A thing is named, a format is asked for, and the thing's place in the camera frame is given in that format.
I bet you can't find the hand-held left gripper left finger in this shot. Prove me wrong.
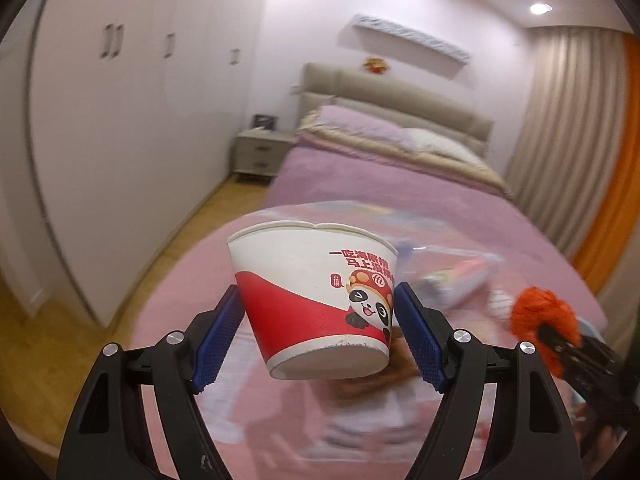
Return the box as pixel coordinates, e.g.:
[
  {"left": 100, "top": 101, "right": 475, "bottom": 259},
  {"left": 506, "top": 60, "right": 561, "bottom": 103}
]
[{"left": 56, "top": 284, "right": 247, "bottom": 480}]

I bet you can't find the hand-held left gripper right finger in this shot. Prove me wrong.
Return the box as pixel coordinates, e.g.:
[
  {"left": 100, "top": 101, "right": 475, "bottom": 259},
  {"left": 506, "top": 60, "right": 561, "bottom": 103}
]
[{"left": 395, "top": 281, "right": 574, "bottom": 480}]

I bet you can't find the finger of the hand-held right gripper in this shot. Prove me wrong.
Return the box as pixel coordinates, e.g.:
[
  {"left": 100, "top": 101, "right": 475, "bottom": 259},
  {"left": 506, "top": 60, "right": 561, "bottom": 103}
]
[
  {"left": 537, "top": 324, "right": 626, "bottom": 377},
  {"left": 552, "top": 347, "right": 629, "bottom": 430}
]

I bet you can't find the orange fuzzy ball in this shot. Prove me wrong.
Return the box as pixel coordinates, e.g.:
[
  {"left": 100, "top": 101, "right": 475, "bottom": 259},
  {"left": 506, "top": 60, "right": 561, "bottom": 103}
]
[{"left": 510, "top": 287, "right": 584, "bottom": 376}]

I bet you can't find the red and white paper cup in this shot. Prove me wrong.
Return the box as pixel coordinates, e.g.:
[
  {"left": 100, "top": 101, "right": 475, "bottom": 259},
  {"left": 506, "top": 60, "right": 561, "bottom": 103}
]
[{"left": 227, "top": 220, "right": 399, "bottom": 380}]

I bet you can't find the clear plastic bag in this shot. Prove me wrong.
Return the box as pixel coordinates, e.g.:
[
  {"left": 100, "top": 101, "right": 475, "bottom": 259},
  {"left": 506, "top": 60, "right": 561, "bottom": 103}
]
[{"left": 399, "top": 244, "right": 507, "bottom": 312}]

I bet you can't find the orange curtain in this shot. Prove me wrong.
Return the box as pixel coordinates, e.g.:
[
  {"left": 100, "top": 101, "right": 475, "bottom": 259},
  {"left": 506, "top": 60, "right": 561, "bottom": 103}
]
[{"left": 570, "top": 35, "right": 640, "bottom": 297}]

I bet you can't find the bed with pink sheet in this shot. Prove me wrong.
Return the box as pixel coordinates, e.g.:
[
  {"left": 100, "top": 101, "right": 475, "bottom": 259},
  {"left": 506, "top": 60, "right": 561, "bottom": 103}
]
[{"left": 131, "top": 105, "right": 632, "bottom": 480}]

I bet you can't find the grey nightstand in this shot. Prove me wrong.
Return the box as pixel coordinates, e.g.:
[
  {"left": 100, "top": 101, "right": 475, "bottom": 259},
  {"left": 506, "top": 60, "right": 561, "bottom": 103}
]
[{"left": 233, "top": 127, "right": 296, "bottom": 179}]

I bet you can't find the white pillow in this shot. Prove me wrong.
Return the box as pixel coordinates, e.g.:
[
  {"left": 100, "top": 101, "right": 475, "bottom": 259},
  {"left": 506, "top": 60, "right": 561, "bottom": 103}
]
[{"left": 400, "top": 127, "right": 484, "bottom": 166}]

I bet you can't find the beige curtain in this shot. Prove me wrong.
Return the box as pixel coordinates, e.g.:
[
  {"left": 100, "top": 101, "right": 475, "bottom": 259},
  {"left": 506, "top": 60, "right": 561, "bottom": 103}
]
[{"left": 504, "top": 25, "right": 629, "bottom": 262}]

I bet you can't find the pink folded quilt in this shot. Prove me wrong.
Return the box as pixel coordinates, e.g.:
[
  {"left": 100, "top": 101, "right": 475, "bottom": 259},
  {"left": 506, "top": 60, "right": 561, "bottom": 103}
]
[{"left": 295, "top": 105, "right": 514, "bottom": 202}]

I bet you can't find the white wardrobe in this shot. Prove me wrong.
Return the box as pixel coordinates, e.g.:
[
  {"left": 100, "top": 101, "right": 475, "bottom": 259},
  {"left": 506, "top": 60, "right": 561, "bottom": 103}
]
[{"left": 0, "top": 0, "right": 275, "bottom": 332}]

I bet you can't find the beige padded headboard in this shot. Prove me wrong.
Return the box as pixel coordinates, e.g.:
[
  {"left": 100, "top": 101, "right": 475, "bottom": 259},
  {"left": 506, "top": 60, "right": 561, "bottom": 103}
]
[{"left": 298, "top": 62, "right": 495, "bottom": 159}]

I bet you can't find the white wall shelf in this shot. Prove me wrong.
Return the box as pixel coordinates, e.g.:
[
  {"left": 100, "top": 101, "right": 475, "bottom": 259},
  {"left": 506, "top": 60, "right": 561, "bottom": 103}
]
[{"left": 351, "top": 13, "right": 473, "bottom": 66}]

